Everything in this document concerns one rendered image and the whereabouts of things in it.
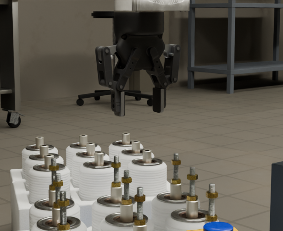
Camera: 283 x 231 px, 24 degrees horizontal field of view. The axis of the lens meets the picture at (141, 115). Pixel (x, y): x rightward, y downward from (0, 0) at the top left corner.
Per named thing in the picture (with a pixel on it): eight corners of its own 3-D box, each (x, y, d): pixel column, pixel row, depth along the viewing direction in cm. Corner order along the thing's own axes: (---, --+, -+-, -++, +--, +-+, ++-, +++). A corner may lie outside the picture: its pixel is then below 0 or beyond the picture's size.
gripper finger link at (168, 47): (157, 39, 101) (154, 54, 101) (182, 45, 103) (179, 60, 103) (149, 38, 103) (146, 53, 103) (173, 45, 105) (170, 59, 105)
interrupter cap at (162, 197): (196, 195, 134) (196, 191, 134) (193, 206, 126) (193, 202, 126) (158, 193, 135) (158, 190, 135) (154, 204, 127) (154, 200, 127)
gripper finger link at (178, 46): (175, 43, 102) (168, 81, 103) (185, 46, 103) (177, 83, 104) (166, 43, 105) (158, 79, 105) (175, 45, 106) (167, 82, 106)
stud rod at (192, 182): (194, 207, 119) (194, 166, 118) (195, 209, 118) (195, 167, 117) (188, 207, 119) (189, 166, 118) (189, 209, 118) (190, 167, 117)
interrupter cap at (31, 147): (52, 145, 183) (52, 143, 183) (55, 151, 176) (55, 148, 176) (24, 147, 181) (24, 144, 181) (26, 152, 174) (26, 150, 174)
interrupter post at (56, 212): (51, 223, 116) (51, 205, 115) (65, 223, 116) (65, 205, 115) (51, 228, 113) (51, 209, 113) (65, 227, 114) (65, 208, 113)
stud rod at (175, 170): (179, 190, 131) (179, 153, 129) (177, 192, 130) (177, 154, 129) (174, 190, 131) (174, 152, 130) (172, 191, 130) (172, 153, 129)
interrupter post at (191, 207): (197, 215, 120) (197, 197, 120) (199, 219, 118) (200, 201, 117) (184, 216, 120) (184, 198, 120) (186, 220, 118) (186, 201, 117)
